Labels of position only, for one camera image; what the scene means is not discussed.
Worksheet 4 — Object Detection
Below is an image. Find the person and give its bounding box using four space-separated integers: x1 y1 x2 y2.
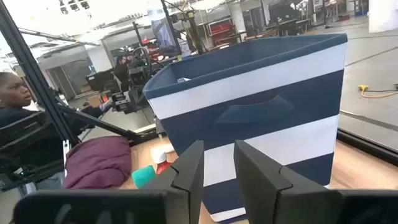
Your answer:
0 71 113 150
113 55 131 93

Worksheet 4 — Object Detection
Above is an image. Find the yellow floor cable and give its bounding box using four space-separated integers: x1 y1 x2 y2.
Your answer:
357 83 398 99

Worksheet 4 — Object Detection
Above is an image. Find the red tool cabinet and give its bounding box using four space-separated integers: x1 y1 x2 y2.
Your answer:
207 21 237 46

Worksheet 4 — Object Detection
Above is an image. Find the navy white striped fabric basket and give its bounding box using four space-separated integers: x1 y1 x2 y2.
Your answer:
142 32 348 223

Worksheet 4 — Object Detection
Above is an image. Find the red bottle white cap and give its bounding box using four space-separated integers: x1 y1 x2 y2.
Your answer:
150 143 176 175

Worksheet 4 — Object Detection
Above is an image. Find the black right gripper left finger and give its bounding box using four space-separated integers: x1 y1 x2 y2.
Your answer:
141 139 205 224

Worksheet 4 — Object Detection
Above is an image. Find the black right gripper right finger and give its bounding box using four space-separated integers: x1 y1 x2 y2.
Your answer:
233 139 343 224

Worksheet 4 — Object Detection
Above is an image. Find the purple folded cloth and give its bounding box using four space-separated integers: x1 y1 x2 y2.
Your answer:
62 135 132 190

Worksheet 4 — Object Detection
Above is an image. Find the dark monitor screen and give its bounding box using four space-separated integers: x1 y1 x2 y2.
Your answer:
150 17 183 58

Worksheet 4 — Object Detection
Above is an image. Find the black stand pole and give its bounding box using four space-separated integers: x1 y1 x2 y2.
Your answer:
185 10 205 56

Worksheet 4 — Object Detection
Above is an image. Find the small green block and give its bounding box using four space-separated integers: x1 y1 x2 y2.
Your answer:
131 164 157 190

